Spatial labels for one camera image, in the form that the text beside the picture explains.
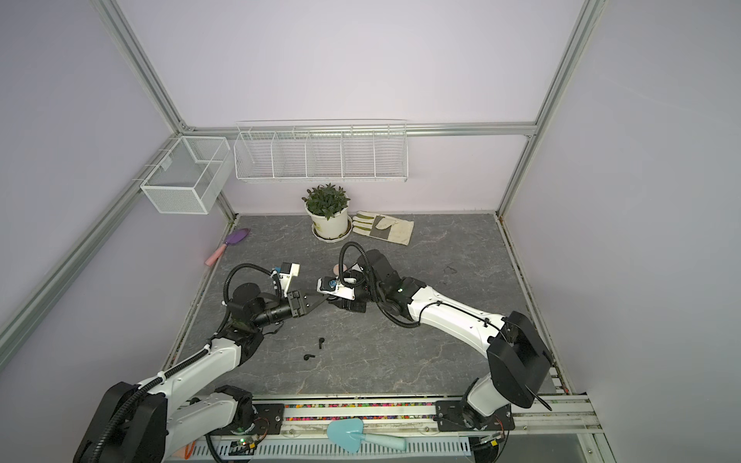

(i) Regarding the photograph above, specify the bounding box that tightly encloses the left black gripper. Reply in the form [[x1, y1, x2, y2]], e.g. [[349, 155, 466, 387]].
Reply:
[[252, 289, 329, 330]]

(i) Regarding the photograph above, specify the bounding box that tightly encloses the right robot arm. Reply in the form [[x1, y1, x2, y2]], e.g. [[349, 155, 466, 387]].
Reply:
[[318, 242, 555, 430]]

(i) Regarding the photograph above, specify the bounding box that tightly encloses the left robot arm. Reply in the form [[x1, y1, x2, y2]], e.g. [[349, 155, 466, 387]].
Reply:
[[73, 264, 328, 462]]

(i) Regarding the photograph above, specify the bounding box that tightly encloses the beige gardening glove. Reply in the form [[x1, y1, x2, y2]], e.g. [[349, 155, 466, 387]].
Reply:
[[351, 211, 414, 246]]

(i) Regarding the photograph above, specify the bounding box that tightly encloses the potted green plant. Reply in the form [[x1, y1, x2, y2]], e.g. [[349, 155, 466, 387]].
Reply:
[[302, 183, 350, 241]]

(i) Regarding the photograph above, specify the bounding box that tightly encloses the purple pink brush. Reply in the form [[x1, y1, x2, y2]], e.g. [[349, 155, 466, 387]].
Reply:
[[205, 228, 251, 267]]

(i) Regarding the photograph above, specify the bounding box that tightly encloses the teal garden trowel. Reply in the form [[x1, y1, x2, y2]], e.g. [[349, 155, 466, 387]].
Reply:
[[327, 418, 407, 453]]

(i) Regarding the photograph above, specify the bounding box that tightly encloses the white mesh box basket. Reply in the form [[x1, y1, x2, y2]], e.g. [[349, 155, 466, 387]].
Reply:
[[141, 136, 235, 215]]

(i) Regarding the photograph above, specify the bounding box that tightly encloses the red white work glove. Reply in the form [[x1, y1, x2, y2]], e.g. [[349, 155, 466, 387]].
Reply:
[[181, 442, 196, 460]]

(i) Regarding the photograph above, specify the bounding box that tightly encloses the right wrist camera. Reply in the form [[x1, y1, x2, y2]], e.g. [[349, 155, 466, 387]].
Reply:
[[316, 276, 356, 301]]

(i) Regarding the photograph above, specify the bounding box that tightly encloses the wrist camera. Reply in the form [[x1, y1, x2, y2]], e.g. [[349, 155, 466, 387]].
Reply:
[[271, 262, 300, 292], [316, 276, 356, 301]]

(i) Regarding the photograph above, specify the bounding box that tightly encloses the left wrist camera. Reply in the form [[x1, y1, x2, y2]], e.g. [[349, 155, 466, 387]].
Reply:
[[271, 262, 300, 292]]

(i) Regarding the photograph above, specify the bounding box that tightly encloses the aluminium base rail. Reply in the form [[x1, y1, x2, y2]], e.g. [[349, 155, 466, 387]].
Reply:
[[253, 395, 602, 439]]

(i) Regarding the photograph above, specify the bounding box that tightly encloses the long white wire basket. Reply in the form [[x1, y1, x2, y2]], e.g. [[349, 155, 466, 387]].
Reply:
[[233, 119, 409, 182]]

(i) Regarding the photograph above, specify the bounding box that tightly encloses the white slotted cable duct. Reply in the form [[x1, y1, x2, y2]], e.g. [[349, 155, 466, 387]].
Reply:
[[190, 436, 473, 462]]

